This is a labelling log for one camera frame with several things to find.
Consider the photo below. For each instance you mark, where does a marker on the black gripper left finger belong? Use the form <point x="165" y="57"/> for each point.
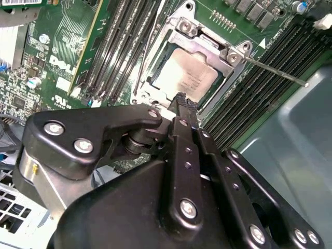
<point x="109" y="116"/>

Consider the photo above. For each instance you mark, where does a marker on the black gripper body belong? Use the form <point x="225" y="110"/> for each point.
<point x="116" y="220"/>

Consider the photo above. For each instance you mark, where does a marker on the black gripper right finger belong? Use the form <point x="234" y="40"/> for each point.
<point x="242" y="207"/>

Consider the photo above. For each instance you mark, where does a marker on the silver green CPU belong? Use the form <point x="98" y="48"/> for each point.
<point x="186" y="72"/>

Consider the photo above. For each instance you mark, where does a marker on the metal socket cover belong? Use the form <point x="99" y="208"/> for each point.
<point x="193" y="48"/>

